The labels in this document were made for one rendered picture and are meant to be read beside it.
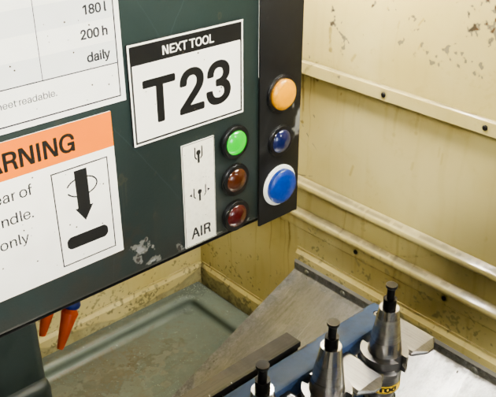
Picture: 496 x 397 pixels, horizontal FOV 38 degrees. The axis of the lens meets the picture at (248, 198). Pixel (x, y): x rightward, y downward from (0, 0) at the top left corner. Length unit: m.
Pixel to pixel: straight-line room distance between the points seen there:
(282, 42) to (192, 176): 0.12
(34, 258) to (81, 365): 1.49
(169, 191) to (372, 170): 1.02
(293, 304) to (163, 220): 1.21
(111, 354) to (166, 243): 1.45
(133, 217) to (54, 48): 0.14
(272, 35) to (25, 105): 0.20
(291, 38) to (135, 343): 1.52
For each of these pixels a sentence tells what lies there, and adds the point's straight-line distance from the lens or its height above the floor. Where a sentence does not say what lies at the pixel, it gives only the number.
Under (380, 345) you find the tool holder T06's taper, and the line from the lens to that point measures 0.96.
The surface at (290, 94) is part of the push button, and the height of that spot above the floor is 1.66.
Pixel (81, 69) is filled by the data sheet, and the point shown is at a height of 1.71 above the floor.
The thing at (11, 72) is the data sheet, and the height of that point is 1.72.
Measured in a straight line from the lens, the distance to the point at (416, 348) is 1.01.
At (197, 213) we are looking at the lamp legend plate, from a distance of 0.55.
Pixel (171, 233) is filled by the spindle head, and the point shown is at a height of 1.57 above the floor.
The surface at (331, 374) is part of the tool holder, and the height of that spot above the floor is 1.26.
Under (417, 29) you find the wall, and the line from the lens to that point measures 1.37.
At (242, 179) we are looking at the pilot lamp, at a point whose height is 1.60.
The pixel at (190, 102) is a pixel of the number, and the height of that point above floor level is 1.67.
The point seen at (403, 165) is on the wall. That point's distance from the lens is 1.46.
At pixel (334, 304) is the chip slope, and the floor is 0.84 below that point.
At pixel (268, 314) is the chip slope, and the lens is 1.74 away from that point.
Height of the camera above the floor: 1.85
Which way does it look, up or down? 28 degrees down
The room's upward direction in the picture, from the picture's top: straight up
